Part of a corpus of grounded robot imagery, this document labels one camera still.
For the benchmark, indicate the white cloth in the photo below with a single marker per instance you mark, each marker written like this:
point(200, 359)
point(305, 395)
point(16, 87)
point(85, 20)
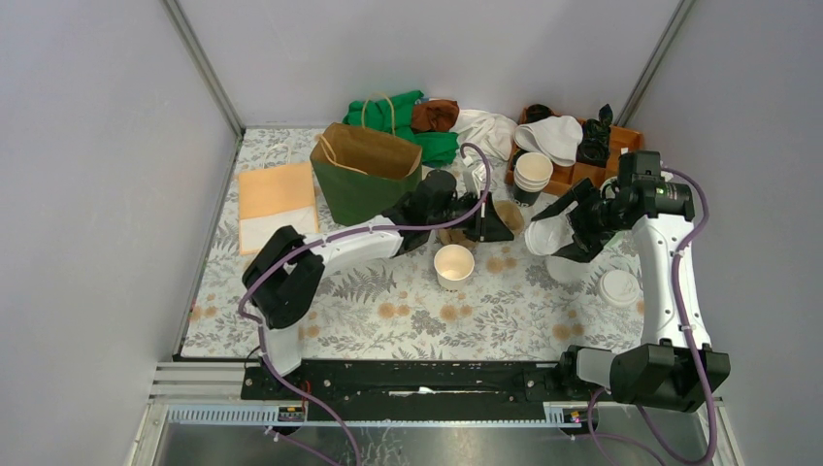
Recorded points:
point(491, 132)

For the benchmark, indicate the green paper bag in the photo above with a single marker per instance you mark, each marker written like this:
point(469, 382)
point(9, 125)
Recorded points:
point(369, 161)

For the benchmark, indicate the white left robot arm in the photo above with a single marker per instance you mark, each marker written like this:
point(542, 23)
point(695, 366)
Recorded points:
point(284, 276)

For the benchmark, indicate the white folded towel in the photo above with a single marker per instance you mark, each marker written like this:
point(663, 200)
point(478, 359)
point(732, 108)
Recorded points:
point(557, 137)

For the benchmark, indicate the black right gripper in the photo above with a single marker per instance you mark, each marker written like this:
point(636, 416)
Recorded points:
point(585, 247)

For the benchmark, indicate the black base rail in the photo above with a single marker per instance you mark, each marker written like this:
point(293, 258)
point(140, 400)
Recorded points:
point(398, 390)

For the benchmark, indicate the stack of paper cups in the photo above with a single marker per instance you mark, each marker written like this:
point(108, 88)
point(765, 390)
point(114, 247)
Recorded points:
point(531, 172)

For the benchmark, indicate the brown cloth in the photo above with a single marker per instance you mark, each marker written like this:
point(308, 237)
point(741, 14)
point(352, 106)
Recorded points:
point(438, 115)

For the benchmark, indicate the single white paper cup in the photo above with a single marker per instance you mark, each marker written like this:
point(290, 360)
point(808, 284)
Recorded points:
point(454, 265)

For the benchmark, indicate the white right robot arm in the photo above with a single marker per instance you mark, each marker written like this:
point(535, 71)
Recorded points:
point(675, 366)

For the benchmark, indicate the black crumpled bag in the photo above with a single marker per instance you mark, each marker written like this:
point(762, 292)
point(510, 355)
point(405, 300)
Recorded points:
point(594, 147)

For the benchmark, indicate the floral table mat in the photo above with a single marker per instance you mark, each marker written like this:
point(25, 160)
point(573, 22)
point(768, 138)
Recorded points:
point(511, 308)

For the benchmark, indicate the green cloth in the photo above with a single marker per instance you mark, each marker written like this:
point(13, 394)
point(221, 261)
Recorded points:
point(392, 115)

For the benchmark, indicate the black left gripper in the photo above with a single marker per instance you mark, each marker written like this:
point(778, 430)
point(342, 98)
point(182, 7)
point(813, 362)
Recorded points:
point(491, 228)

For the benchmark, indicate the wooden compartment tray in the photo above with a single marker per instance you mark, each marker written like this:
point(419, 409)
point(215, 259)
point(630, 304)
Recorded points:
point(563, 178)

